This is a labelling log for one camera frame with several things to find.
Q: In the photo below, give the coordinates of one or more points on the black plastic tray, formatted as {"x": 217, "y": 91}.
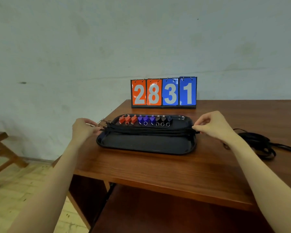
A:
{"x": 148, "y": 144}

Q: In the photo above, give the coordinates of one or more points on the person's left forearm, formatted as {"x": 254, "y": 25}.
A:
{"x": 46, "y": 191}

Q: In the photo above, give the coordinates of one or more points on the person's right hand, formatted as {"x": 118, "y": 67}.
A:
{"x": 215, "y": 126}

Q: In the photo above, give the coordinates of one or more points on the person's left hand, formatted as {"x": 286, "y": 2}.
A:
{"x": 83, "y": 132}

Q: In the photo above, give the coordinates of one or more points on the orange and blue flip scoreboard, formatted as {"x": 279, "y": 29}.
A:
{"x": 163, "y": 92}

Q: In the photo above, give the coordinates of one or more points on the wooden desk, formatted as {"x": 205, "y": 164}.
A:
{"x": 172, "y": 213}

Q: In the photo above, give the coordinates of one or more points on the brown wooden chair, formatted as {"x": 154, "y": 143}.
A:
{"x": 0, "y": 137}

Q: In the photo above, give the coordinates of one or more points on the person's right forearm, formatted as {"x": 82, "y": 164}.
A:
{"x": 264, "y": 186}

